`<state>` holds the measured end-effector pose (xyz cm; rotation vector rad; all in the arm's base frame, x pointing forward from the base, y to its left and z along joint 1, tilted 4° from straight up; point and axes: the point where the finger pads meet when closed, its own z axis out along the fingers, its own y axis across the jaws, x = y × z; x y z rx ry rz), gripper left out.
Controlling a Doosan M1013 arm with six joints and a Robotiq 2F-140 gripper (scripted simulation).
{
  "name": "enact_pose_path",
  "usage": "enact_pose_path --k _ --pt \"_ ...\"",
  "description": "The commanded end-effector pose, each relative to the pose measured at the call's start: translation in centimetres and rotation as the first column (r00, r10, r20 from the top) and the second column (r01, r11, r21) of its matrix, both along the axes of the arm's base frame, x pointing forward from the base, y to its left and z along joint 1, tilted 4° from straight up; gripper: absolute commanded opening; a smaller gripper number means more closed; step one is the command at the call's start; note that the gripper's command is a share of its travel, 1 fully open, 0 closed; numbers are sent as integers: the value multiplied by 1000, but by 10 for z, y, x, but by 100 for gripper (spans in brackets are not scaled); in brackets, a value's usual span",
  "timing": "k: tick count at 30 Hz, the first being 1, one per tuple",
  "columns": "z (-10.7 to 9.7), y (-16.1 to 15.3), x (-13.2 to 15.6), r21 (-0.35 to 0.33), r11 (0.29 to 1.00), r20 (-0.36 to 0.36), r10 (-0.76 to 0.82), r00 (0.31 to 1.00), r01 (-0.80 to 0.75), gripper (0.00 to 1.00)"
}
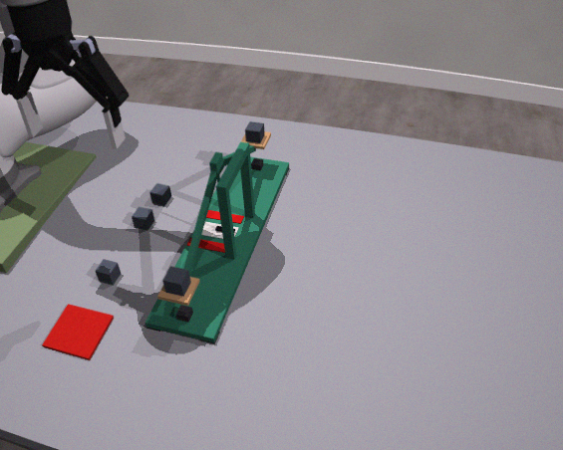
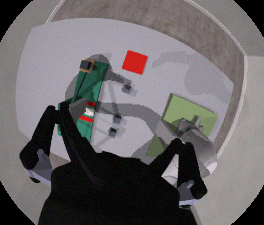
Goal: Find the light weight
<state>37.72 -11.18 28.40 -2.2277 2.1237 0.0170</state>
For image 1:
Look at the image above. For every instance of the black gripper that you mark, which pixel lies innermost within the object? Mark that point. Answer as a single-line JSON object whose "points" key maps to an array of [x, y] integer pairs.
{"points": [[51, 21]]}

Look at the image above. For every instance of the red flat square plate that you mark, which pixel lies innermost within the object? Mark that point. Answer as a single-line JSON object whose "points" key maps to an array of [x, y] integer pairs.
{"points": [[78, 331]]}

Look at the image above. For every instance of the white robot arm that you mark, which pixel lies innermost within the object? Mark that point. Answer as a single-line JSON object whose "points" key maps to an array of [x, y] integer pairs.
{"points": [[59, 99]]}

